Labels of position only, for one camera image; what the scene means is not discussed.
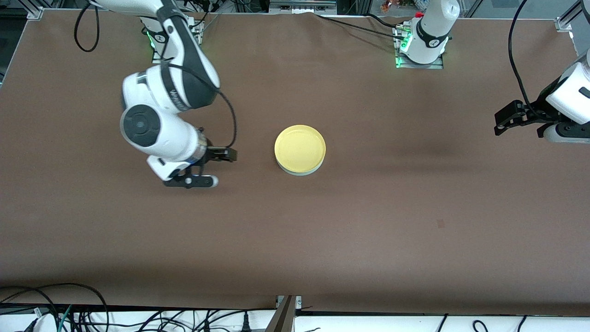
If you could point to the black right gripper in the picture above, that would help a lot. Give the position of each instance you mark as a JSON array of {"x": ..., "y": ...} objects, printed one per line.
[{"x": 213, "y": 154}]

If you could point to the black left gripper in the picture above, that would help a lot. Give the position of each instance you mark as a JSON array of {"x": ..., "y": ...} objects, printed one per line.
[{"x": 533, "y": 114}]

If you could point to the yellow plastic plate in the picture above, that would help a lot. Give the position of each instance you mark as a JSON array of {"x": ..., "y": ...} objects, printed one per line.
[{"x": 300, "y": 147}]

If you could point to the pale green plastic plate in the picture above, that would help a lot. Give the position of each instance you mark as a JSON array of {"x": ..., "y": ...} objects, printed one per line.
[{"x": 299, "y": 174}]

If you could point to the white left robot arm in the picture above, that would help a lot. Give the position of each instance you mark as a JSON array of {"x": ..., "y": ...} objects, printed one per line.
[{"x": 431, "y": 37}]

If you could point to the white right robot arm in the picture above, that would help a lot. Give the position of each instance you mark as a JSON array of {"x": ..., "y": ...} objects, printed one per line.
[{"x": 166, "y": 133}]

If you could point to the grey metal box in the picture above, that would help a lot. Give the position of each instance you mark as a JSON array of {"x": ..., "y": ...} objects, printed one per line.
[{"x": 303, "y": 5}]

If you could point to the brown table cover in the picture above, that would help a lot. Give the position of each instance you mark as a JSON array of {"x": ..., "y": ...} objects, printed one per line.
[{"x": 368, "y": 240}]

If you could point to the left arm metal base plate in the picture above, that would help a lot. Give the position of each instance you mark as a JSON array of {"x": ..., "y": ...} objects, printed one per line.
[{"x": 438, "y": 66}]

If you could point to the metal corner bracket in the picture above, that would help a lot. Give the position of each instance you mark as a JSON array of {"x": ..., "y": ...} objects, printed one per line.
[
  {"x": 36, "y": 14},
  {"x": 563, "y": 25}
]

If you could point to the aluminium frame bar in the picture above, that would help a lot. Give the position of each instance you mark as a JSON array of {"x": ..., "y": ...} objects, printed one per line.
[{"x": 576, "y": 10}]

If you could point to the aluminium frame post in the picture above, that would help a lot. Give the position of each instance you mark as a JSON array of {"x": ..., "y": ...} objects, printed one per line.
[{"x": 283, "y": 316}]

